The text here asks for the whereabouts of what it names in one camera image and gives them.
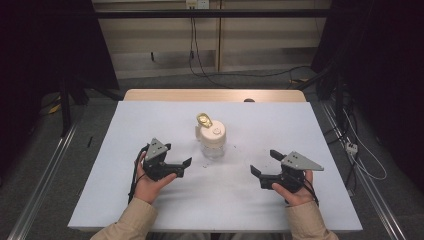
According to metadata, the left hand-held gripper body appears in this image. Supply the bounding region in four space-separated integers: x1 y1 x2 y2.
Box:
143 137 174 182

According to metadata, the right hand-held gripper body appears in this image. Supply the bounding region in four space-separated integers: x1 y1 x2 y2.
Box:
281 150 325 194

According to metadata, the clear cup with cream lid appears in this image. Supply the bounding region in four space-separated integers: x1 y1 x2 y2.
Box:
194 112 227 161

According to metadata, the person's right hand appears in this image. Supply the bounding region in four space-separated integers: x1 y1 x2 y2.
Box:
271 169 314 207

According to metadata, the person's left hand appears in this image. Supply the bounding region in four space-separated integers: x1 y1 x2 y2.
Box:
134 151 178 205

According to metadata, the white board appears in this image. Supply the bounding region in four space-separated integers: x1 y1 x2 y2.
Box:
67 100 363 233

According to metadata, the wooden table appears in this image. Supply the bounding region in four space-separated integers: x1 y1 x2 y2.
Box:
123 88 307 103

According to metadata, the black metal stand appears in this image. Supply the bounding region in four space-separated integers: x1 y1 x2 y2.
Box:
59 74 125 138

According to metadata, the black curtain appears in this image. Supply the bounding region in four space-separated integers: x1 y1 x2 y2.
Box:
310 0 424 193
0 0 120 174

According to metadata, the black horizontal bar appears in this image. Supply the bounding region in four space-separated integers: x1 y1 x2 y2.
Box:
94 8 332 20

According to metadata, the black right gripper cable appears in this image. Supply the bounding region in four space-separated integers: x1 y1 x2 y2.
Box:
289 173 320 207

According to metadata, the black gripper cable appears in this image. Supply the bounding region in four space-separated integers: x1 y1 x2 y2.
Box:
127 144 150 205
289 173 320 207

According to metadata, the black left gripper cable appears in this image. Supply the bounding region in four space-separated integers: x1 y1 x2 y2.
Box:
127 144 150 205

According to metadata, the white floor cable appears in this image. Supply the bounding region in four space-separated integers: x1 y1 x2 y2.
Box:
342 109 388 181

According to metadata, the aluminium floor rail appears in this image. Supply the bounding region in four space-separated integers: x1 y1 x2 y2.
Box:
7 119 81 240
319 100 408 240

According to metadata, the black floor cable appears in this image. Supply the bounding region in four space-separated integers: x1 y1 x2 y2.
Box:
206 65 313 80

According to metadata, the black hanging cable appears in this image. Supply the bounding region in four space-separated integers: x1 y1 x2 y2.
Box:
188 8 234 90

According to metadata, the white wall socket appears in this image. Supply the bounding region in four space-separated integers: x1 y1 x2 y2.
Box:
185 0 210 10

